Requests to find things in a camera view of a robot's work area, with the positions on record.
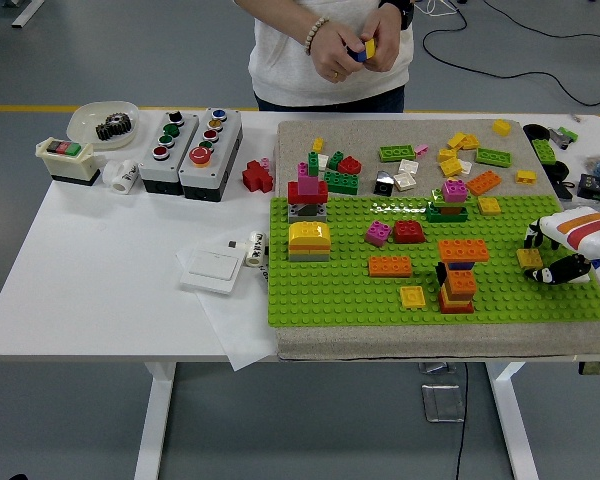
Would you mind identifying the person's right hand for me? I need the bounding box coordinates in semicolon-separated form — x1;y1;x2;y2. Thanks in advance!
310;19;369;84

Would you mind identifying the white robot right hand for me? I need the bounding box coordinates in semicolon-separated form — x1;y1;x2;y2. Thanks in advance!
522;205;600;285

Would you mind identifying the person's left hand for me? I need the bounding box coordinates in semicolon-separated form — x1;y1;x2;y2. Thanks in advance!
359;4;404;72

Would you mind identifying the green toy baseplate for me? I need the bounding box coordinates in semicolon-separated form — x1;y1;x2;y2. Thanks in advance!
267;194;600;329

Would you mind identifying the black wristwatch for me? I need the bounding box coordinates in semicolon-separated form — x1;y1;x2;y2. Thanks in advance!
377;0;416;30

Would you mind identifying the black printed device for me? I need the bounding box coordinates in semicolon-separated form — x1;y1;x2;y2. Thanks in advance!
577;173;600;202

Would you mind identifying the person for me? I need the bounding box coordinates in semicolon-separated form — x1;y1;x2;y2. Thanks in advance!
234;0;416;113

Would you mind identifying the lime green brick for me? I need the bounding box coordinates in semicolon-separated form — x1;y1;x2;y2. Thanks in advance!
530;138;559;164

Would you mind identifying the grey and green clip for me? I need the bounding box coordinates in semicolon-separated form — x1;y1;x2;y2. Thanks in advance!
549;126;580;150

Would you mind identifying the lime long plate brick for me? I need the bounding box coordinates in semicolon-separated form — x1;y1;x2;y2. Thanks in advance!
474;147;513;168
377;144;414;162

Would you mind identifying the orange long brick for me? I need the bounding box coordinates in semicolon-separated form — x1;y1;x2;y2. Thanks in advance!
465;170;502;196
367;254;413;278
437;238;490;264

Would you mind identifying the orange square brick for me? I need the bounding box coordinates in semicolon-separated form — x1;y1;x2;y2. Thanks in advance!
444;269;478;295

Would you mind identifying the tall pink brick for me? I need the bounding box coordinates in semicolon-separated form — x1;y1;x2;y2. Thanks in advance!
297;162;319;197

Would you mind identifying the magenta square brick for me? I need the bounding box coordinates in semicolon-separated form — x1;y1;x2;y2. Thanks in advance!
364;219;393;248
440;178;469;204

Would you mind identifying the wide red brick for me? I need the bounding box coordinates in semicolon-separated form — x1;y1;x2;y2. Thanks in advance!
286;180;329;205

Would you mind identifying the red cross-shaped brick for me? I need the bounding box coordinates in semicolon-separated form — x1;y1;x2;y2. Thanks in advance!
241;159;275;194

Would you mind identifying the white table leg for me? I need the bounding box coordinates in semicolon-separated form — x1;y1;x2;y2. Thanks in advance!
133;362;177;480
484;360;539;480

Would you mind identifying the red base brick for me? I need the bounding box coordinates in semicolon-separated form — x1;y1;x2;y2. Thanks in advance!
437;298;475;315

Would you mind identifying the dark green long brick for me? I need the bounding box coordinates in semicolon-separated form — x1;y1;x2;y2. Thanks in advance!
424;202;470;224

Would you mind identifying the grey arch brick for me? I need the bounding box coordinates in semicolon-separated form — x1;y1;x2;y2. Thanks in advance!
287;202;328;225

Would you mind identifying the red sloped brick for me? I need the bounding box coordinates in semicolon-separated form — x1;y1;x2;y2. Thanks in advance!
392;219;426;245

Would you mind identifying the grey emergency-stop control box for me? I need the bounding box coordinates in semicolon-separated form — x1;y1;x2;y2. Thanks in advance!
178;107;244;203

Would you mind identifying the yellow rounded brick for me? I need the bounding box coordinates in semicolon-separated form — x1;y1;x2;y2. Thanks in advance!
286;220;331;246

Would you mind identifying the grey base brick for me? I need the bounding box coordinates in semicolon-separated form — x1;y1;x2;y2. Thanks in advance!
287;248;330;263

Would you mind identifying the white labelled tube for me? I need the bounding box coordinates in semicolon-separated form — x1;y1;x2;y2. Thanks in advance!
244;231;267;268

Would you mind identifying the grey four-button control box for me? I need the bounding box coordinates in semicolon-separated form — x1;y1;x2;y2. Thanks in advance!
137;110;200;196

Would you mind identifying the metal floor socket plate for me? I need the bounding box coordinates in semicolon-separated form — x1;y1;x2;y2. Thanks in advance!
421;383;466;424

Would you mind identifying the black metal gear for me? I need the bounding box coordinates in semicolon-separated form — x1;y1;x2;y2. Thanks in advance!
94;112;134;142

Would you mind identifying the white pipe tee fitting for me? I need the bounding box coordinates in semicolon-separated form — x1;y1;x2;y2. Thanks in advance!
101;158;140;194

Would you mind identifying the white plastic dish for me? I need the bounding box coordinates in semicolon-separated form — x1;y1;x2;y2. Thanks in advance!
66;101;141;151

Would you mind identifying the white paper sheet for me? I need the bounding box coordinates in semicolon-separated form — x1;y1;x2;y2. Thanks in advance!
175;239;281;372

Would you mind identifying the white desk foot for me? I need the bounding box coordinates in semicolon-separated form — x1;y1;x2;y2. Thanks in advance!
2;0;46;29

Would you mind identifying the bead bracelet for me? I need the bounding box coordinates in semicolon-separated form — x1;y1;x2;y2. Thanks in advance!
303;15;331;56

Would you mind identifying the white floor cable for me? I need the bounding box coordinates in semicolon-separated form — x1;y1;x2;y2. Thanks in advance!
413;0;459;17

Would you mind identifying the black looped floor cable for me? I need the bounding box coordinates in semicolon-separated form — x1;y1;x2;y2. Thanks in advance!
422;0;600;107

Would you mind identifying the black straight floor cable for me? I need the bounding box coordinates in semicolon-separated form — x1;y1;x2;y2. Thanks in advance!
479;0;600;41

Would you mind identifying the black hanging cable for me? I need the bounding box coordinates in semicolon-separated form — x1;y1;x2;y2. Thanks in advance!
452;360;470;480

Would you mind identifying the white wall switch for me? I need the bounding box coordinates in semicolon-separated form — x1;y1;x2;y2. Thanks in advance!
179;248;245;295

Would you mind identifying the cream red-green switch box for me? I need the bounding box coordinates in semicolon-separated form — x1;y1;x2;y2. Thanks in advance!
34;137;106;188

